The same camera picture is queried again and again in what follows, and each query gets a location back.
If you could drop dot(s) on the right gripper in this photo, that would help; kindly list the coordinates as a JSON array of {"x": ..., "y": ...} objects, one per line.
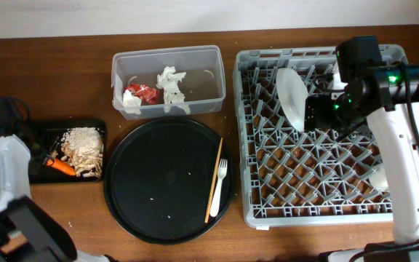
[{"x": 316, "y": 114}]

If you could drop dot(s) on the orange carrot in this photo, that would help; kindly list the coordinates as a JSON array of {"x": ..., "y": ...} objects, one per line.
[{"x": 60, "y": 165}]

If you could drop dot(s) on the pile of peanut shells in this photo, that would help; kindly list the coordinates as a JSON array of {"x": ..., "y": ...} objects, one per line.
[{"x": 86, "y": 158}]

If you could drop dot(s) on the grey plate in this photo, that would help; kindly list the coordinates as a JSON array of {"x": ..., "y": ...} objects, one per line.
[{"x": 292, "y": 95}]

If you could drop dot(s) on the white cup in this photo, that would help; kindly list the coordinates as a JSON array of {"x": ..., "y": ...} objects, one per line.
[{"x": 378, "y": 178}]

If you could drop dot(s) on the red snack wrapper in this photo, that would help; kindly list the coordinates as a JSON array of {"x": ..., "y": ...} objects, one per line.
[{"x": 144, "y": 92}]

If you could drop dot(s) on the white napkin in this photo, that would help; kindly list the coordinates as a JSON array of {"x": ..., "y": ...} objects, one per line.
[{"x": 168, "y": 82}]

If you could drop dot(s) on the pile of rice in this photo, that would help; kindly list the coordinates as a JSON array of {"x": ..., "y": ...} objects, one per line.
[{"x": 82, "y": 141}]

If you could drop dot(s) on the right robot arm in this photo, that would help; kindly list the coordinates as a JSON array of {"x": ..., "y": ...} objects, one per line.
[{"x": 384, "y": 97}]

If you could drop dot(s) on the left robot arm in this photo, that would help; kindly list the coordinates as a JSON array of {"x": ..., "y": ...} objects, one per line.
[{"x": 27, "y": 233}]

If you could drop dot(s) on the grey dishwasher rack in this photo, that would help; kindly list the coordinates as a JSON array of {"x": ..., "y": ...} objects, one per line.
[{"x": 290, "y": 178}]

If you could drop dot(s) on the black rectangular tray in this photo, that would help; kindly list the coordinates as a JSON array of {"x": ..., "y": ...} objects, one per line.
[{"x": 59, "y": 127}]

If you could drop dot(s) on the round black tray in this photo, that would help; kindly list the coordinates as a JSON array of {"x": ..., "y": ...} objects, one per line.
[{"x": 158, "y": 179}]

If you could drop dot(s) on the clear plastic bin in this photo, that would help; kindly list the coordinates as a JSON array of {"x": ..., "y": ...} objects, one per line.
[{"x": 204, "y": 85}]

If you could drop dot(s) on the wooden chopstick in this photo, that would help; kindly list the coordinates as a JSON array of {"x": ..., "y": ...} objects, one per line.
[{"x": 212, "y": 187}]

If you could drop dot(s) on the white plastic fork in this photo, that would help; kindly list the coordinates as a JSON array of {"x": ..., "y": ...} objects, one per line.
[{"x": 221, "y": 173}]

